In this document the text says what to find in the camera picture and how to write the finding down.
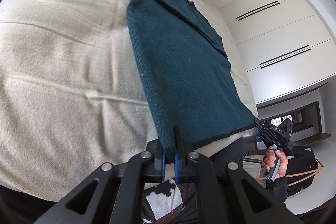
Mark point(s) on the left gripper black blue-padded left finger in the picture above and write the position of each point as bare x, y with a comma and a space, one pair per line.
155, 170

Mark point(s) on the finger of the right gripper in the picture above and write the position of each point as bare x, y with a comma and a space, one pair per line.
262, 127
267, 139

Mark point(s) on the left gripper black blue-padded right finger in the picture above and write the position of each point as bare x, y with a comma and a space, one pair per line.
186, 160

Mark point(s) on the black backpack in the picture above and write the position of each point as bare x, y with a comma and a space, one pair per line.
301, 159

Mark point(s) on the black and white shirt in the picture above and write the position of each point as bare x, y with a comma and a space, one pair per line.
169, 202

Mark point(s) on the beige bed sheet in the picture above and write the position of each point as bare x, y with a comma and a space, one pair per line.
71, 95

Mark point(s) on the white wardrobe with black handles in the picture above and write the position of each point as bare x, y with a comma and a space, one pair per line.
284, 45

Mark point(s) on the dark teal knit sweater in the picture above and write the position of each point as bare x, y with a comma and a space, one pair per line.
185, 74

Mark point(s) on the wooden sticks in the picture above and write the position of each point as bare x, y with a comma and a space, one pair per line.
299, 176

